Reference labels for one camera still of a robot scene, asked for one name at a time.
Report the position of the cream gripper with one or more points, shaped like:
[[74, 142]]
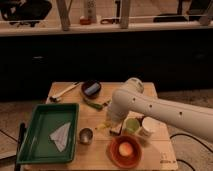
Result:
[[115, 125]]

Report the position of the yellow banana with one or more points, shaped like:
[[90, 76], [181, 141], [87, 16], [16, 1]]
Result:
[[102, 126]]

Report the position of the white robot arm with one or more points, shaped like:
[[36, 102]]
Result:
[[129, 97]]

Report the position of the small metal cup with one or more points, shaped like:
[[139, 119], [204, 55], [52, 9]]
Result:
[[86, 136]]

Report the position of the white cup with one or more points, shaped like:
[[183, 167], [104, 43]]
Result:
[[149, 127]]

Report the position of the black rectangular block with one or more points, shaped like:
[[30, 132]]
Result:
[[114, 132]]

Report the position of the orange round fruit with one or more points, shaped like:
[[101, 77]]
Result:
[[125, 149]]

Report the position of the green pepper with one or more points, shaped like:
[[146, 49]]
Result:
[[93, 105]]

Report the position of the orange bowl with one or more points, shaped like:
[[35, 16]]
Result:
[[121, 161]]

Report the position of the blue rectangular block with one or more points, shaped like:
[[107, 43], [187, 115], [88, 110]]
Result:
[[92, 89]]

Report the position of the dark bowl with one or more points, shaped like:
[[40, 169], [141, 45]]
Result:
[[87, 84]]

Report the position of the green plastic tray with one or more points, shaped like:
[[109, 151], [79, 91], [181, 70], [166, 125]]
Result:
[[37, 146]]

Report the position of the black bar beside table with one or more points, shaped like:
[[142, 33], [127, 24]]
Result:
[[22, 130]]

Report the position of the red object on floor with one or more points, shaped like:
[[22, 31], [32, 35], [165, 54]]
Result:
[[84, 21]]

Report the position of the black office chair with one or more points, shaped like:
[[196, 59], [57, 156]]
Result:
[[30, 12]]

